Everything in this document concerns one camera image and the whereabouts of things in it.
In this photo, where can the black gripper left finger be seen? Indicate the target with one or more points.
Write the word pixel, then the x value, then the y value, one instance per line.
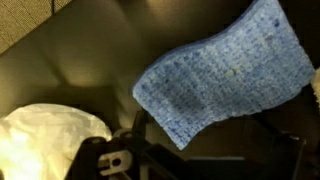
pixel 117 159

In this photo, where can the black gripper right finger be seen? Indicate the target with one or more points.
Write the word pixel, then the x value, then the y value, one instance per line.
pixel 286 153

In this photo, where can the blue sponge cloth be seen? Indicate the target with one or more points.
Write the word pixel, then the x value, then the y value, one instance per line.
pixel 255 64

